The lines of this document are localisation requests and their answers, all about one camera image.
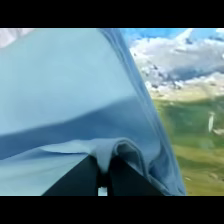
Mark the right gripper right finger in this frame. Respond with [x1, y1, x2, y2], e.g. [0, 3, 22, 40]
[108, 156, 165, 197]

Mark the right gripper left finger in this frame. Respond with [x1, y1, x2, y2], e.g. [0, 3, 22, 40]
[41, 154, 100, 197]

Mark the light blue garment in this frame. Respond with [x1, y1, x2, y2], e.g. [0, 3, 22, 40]
[0, 28, 187, 197]

